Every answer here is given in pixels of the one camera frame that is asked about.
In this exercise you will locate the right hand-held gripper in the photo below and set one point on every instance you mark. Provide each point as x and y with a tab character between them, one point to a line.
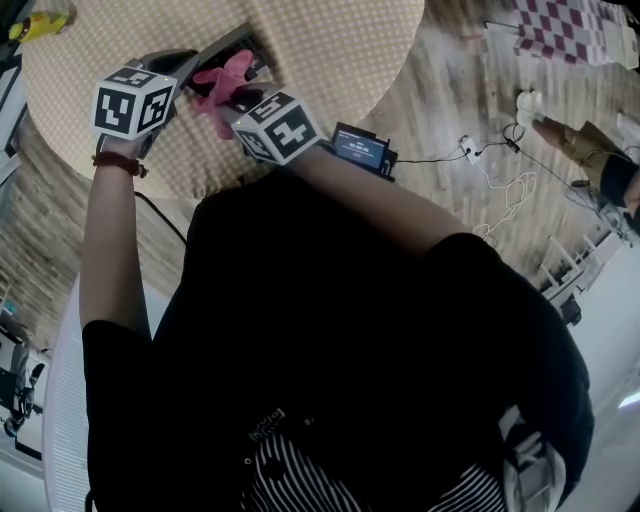
280	130

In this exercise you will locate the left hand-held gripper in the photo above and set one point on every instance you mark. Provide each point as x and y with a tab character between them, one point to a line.
130	105

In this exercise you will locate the pink cloth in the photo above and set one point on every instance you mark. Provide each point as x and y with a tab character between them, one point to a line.
222	82

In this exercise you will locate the person's left forearm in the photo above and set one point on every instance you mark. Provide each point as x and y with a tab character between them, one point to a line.
107	250

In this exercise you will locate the person's right forearm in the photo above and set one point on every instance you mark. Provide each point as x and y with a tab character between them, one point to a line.
380	205

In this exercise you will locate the black device with blue screen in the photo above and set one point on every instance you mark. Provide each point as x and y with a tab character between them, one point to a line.
360	147

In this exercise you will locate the round beige woven table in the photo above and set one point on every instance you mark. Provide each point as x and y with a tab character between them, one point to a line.
325	60

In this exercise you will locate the yellow toy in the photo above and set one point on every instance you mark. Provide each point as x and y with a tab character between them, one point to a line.
40	22

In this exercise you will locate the person's black striped clothing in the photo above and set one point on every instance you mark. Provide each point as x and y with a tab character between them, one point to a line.
325	325

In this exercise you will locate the purple white checkered tablecloth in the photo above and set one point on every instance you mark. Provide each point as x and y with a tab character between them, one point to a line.
565	30

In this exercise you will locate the white rack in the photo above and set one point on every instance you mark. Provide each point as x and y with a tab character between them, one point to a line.
570	270

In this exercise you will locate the white ribbed panel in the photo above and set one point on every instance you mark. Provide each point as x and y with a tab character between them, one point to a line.
65	425

